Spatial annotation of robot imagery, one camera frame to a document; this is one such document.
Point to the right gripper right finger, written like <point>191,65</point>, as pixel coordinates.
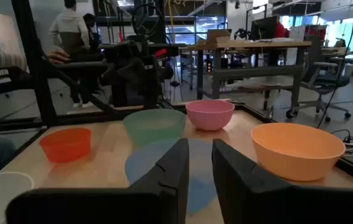
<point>241,193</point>

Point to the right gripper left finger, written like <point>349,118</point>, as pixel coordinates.
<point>170,186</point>

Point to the light blue plastic bowl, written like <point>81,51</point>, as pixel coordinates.
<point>142,165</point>

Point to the peach orange plastic bowl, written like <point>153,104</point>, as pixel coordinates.
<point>288,161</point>

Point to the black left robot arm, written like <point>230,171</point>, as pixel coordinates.
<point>133,74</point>

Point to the green plastic bowl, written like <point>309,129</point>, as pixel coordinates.
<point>151,126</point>

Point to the pink plastic bowl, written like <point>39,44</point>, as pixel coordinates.
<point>209,115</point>

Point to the orange-red translucent bowl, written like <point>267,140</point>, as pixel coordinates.
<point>66,146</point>

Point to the red tag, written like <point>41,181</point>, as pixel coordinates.
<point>161,53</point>

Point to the grey office chair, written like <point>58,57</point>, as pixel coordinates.
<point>328,82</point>

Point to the wooden workbench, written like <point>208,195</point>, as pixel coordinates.
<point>251,44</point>

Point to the cardboard box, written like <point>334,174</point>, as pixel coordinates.
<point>218,35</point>

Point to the black monitor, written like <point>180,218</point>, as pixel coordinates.
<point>263,28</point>

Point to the person's hand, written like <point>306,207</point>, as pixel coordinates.
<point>57,57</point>

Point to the person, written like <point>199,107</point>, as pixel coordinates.
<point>91,34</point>
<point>69,31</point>

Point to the pale leaning board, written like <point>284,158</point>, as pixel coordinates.
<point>5,31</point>

